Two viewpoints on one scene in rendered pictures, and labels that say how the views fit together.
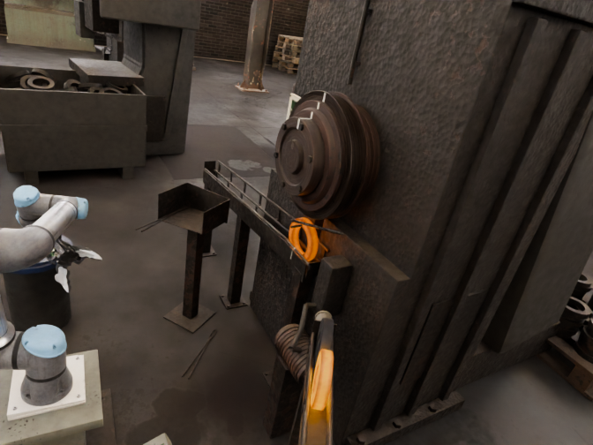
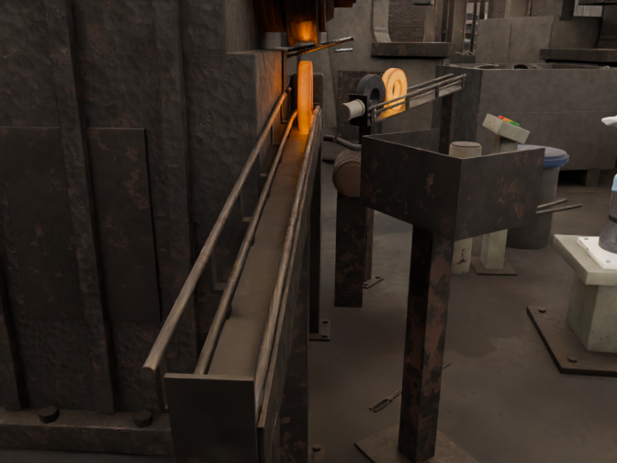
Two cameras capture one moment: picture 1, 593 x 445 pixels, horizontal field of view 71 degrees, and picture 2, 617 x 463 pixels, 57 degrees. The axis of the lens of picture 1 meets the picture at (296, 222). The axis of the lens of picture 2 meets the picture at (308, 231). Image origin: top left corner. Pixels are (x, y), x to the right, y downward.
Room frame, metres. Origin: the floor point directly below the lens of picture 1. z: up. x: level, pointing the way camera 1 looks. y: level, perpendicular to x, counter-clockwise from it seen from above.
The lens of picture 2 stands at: (2.75, 0.93, 0.89)
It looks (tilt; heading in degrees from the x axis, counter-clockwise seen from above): 19 degrees down; 217
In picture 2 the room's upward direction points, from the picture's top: straight up
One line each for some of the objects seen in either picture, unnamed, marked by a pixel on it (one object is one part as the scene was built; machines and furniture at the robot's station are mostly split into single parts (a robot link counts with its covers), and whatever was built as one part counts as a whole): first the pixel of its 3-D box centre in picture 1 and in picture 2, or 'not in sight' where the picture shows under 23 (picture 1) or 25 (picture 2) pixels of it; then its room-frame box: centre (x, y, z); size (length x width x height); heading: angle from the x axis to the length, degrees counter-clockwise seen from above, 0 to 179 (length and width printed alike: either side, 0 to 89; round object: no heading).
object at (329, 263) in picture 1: (331, 286); (307, 112); (1.31, -0.18, 0.68); 0.11 x 0.08 x 0.24; 124
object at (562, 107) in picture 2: not in sight; (515, 119); (-1.26, -0.34, 0.39); 1.03 x 0.83 x 0.77; 139
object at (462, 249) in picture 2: not in sight; (459, 208); (0.64, 0.08, 0.26); 0.12 x 0.12 x 0.52
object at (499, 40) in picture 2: not in sight; (527, 80); (-2.93, -0.80, 0.55); 1.10 x 0.53 x 1.10; 54
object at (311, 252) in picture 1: (303, 239); (305, 95); (1.50, -0.04, 0.75); 0.18 x 0.03 x 0.18; 35
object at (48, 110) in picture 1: (72, 121); not in sight; (3.40, 2.06, 0.39); 1.03 x 0.83 x 0.79; 128
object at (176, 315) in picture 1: (191, 259); (433, 317); (1.76, 0.50, 0.36); 0.26 x 0.20 x 0.72; 69
